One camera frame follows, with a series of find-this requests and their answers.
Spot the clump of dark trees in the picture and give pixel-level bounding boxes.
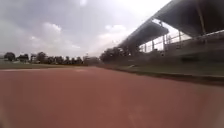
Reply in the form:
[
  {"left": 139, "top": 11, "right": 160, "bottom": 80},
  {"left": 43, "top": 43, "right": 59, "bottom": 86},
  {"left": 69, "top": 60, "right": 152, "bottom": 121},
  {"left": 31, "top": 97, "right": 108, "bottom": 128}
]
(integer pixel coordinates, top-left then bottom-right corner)
[{"left": 99, "top": 46, "right": 141, "bottom": 63}]

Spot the red running track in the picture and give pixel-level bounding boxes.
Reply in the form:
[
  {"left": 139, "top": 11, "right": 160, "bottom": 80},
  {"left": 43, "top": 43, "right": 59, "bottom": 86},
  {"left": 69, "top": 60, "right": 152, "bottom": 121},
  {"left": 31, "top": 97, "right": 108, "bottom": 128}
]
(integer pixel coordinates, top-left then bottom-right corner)
[{"left": 0, "top": 66, "right": 224, "bottom": 128}]

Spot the row of trees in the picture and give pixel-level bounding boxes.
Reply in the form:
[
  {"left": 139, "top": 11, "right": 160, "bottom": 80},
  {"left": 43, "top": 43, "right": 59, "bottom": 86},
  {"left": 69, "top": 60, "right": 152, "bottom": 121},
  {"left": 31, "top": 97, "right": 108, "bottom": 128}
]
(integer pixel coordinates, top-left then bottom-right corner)
[{"left": 0, "top": 51, "right": 101, "bottom": 67}]

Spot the dark kerb strip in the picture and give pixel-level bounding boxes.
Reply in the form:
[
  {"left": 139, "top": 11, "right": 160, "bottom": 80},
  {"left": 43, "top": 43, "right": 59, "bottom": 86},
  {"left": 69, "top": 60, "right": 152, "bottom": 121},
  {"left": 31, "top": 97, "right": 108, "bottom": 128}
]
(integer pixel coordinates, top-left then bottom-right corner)
[{"left": 98, "top": 64, "right": 224, "bottom": 87}]

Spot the pale track edge line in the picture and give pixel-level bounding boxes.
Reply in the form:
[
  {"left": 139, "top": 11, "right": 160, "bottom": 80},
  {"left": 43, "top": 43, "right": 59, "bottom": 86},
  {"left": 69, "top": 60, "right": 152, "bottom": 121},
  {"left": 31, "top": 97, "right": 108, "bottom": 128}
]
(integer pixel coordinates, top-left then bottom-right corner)
[{"left": 0, "top": 67, "right": 79, "bottom": 73}]

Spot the grass infield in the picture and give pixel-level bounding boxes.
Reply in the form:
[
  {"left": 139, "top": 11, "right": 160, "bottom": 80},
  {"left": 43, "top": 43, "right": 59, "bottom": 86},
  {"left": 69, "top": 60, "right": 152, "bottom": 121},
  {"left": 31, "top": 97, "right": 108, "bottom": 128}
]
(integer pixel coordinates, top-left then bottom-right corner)
[{"left": 0, "top": 61, "right": 91, "bottom": 71}]

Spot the roofed grandstand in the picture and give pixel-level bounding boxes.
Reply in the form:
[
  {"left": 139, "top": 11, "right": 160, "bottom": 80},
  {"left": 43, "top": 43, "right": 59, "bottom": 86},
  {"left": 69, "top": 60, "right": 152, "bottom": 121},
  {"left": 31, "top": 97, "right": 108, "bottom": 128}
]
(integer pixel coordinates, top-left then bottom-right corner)
[{"left": 106, "top": 0, "right": 224, "bottom": 66}]

